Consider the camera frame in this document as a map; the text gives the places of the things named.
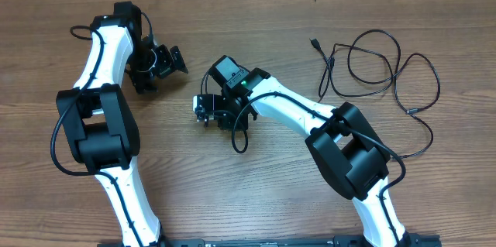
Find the black cable with small plug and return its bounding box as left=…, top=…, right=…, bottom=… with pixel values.
left=346, top=43, right=442, bottom=161

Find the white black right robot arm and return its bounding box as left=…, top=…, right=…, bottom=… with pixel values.
left=193, top=56, right=409, bottom=246

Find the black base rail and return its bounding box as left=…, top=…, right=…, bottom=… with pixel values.
left=96, top=233, right=443, bottom=247

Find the black USB-A cable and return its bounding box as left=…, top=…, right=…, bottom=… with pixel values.
left=308, top=29, right=402, bottom=104

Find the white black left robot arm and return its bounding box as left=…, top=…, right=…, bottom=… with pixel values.
left=50, top=2, right=188, bottom=246

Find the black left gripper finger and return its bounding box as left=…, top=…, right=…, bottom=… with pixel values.
left=133, top=79, right=157, bottom=94
left=170, top=46, right=188, bottom=74

